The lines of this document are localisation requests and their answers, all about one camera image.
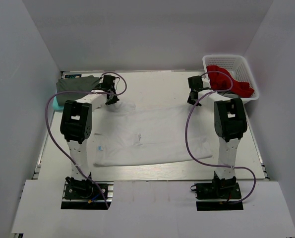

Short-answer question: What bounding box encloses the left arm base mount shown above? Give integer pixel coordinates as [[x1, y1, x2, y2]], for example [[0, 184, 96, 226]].
[[60, 177, 113, 210]]

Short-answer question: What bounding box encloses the red t-shirt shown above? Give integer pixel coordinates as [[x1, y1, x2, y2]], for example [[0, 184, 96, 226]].
[[206, 65, 255, 98]]

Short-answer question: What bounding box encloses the white plastic basket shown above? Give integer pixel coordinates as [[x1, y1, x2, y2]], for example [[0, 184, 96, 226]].
[[202, 55, 259, 104]]

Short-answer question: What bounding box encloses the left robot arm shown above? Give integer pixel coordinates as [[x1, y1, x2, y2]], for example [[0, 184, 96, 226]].
[[59, 73, 119, 198]]

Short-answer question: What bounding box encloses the grey folded t-shirt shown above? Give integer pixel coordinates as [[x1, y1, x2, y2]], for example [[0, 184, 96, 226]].
[[56, 75, 100, 106]]

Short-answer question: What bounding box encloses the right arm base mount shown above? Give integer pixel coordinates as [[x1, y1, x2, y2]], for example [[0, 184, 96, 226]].
[[190, 182, 243, 212]]

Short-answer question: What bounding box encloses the blue sticker label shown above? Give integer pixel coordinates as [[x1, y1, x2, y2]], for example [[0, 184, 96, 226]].
[[64, 74, 82, 79]]

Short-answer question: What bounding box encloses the white t-shirt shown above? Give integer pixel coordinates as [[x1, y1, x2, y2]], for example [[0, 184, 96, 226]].
[[87, 102, 212, 167]]

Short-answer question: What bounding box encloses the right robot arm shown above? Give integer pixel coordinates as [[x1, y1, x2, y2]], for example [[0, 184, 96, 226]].
[[187, 75, 247, 199]]

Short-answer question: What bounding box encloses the teal folded t-shirt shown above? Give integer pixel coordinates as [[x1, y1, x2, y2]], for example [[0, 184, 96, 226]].
[[52, 96, 63, 112]]

